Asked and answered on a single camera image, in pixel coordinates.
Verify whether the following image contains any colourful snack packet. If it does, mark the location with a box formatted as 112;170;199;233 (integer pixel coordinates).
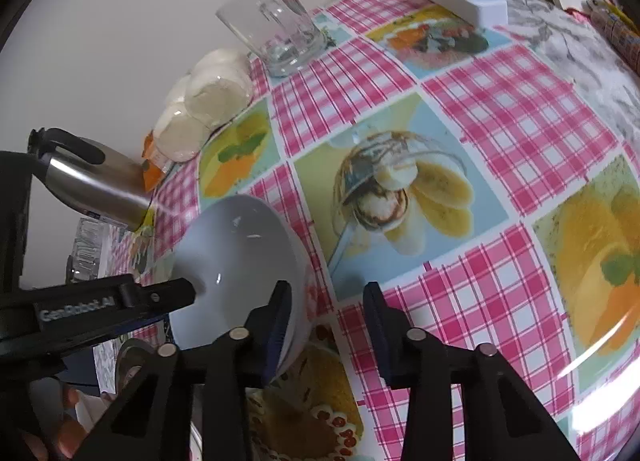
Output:
582;0;640;72

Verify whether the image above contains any small clear glass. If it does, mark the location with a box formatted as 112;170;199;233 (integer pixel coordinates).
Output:
67;218;117;284

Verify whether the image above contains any plastic bag of white cups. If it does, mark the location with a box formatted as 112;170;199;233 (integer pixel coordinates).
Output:
152;48;253;163

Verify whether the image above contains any white power strip with adapter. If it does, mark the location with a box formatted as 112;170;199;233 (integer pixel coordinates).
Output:
420;0;508;27

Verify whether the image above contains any person's left hand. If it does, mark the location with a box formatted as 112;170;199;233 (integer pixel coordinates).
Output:
25;383;90;461

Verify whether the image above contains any white floral tablecloth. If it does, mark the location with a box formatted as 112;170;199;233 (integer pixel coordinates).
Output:
495;0;640;142

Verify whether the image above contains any large white bowl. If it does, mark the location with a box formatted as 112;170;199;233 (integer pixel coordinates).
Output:
170;194;313;374

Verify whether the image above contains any stainless steel thermos jug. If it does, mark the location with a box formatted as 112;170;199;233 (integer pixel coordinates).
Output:
30;128;153;231

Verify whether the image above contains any orange snack packet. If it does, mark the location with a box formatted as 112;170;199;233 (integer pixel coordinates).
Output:
141;134;173;192

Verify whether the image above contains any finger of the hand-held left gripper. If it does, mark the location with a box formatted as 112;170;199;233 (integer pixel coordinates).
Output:
120;277;197;325

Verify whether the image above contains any pink checked tablecloth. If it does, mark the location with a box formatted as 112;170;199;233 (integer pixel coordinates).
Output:
92;0;640;461

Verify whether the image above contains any clear glass mug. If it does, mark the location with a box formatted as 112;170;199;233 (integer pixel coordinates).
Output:
216;0;327;78

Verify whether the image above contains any stainless steel plate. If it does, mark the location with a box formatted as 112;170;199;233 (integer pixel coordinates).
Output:
114;338;168;397

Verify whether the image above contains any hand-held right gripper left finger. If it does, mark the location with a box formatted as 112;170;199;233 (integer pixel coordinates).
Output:
90;280;293;461

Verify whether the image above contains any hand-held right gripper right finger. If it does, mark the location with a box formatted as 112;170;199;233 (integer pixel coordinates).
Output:
363;281;583;461

